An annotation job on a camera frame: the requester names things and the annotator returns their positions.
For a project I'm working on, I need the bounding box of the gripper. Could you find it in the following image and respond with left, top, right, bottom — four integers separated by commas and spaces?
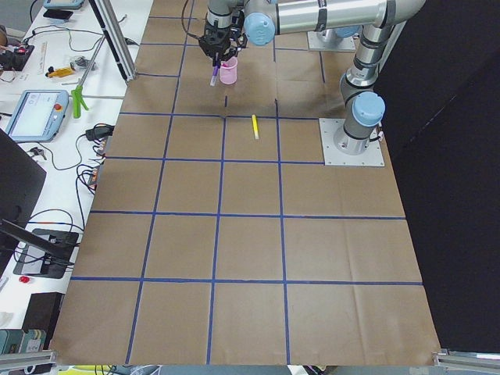
230, 11, 248, 55
198, 23, 231, 63

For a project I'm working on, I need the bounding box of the purple pen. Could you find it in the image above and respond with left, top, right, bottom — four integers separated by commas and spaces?
209, 60, 220, 87

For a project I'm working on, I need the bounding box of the pink mesh cup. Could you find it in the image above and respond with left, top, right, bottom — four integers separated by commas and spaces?
220, 57, 238, 84

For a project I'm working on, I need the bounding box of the yellow pen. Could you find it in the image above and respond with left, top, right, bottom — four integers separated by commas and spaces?
252, 114, 259, 140

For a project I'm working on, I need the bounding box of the black power adapter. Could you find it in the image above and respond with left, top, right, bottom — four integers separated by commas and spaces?
85, 124, 115, 141

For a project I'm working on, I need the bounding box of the yellow black tool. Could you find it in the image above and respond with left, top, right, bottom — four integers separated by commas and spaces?
45, 66, 76, 78

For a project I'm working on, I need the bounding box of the black phone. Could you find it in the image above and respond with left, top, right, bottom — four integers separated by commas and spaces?
43, 9, 73, 21

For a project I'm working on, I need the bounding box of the blue teach pendant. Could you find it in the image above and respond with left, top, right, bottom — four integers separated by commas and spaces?
6, 90, 70, 143

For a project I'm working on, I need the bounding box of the brown paper table cover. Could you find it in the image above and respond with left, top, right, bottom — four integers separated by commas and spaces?
52, 1, 440, 366

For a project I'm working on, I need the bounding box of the black monitor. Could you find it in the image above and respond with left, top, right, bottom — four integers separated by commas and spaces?
1, 132, 63, 272

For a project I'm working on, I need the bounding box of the black docking device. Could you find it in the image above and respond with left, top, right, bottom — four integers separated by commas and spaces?
13, 228, 80, 279

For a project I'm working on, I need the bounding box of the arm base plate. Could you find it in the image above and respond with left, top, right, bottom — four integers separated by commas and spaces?
319, 118, 385, 168
307, 30, 356, 52

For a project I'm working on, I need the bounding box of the aluminium frame post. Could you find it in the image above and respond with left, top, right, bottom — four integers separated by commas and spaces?
89, 0, 137, 83

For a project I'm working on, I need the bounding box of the green handled grabber tool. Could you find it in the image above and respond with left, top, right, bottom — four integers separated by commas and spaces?
71, 36, 105, 119

